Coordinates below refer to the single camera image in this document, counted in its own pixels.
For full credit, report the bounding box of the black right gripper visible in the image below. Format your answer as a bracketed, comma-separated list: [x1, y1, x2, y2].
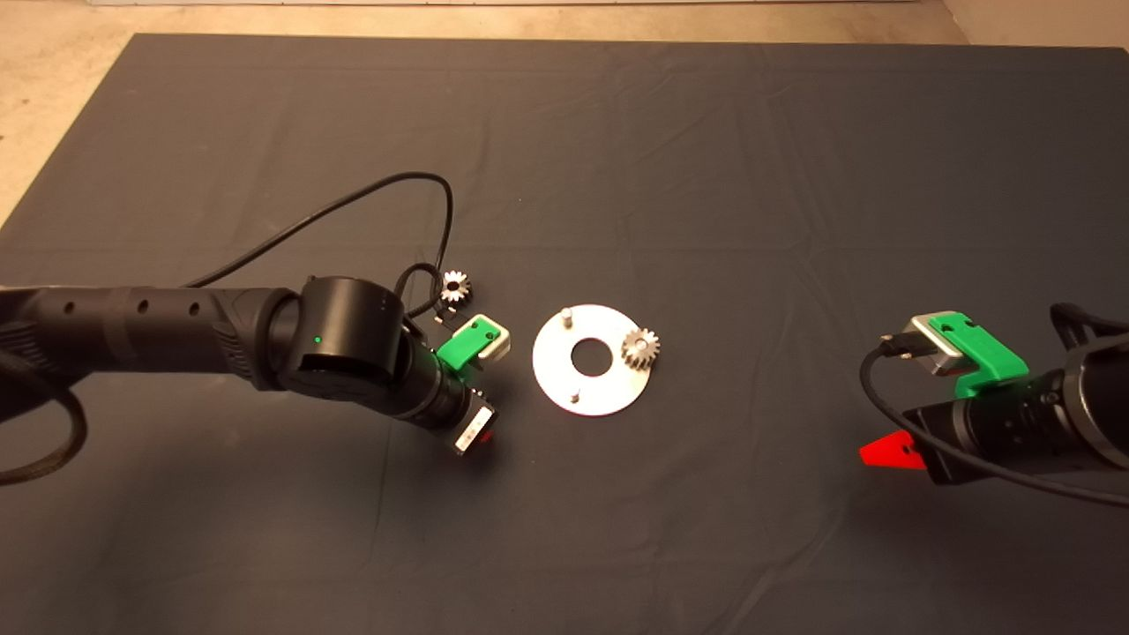
[859, 369, 1081, 488]

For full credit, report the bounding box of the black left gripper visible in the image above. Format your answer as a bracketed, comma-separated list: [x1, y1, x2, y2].
[397, 331, 499, 457]

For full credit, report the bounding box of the round metal carrier plate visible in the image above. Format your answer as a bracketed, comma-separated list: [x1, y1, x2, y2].
[533, 304, 654, 417]

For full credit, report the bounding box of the dark grey table cloth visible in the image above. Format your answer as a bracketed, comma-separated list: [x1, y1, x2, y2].
[0, 34, 1129, 635]

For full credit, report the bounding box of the left silver camera box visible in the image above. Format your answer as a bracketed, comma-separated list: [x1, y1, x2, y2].
[476, 316, 513, 362]

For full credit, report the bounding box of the silver camera box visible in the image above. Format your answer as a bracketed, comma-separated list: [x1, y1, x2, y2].
[476, 316, 513, 362]
[908, 315, 967, 376]

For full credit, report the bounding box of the left green camera mount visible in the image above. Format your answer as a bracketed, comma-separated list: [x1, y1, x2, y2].
[437, 315, 502, 372]

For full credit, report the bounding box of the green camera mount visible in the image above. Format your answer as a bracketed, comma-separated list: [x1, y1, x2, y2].
[928, 310, 1030, 398]
[437, 315, 502, 372]

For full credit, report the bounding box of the right black camera cable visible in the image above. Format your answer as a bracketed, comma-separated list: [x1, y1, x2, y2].
[860, 333, 1129, 509]

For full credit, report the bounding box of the right silver camera box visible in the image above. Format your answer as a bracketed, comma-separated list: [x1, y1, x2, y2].
[908, 315, 967, 376]

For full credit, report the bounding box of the right green camera mount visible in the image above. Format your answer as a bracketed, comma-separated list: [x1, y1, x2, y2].
[928, 310, 1030, 398]

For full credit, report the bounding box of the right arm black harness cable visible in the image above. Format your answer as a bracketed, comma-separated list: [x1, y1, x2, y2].
[1048, 303, 1129, 355]

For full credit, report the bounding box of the left arm braided harness cable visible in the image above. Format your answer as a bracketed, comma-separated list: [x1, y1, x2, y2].
[0, 348, 89, 486]

